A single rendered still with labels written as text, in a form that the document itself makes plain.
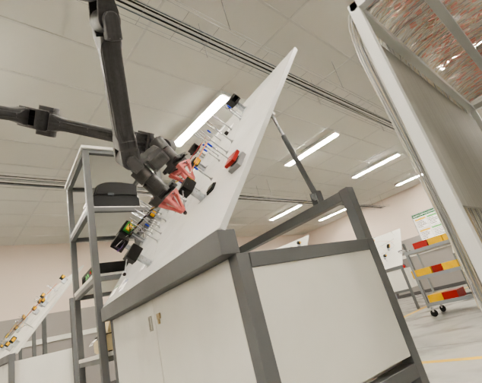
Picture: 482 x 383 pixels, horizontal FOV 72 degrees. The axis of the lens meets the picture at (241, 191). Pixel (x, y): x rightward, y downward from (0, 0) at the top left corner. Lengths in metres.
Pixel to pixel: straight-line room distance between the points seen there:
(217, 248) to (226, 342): 0.25
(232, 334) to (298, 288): 0.21
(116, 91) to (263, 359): 0.79
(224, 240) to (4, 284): 7.95
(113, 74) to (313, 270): 0.78
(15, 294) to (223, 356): 7.83
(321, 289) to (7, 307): 7.91
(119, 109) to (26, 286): 7.81
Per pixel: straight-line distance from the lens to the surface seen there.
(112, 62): 1.03
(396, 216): 12.71
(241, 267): 0.84
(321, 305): 0.99
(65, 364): 4.18
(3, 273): 8.70
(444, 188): 0.94
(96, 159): 2.41
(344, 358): 1.02
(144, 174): 1.11
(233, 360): 0.93
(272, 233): 1.57
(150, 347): 1.43
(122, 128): 1.05
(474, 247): 0.92
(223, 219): 0.86
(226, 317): 0.92
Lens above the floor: 0.65
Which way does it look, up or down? 20 degrees up
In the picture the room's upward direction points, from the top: 15 degrees counter-clockwise
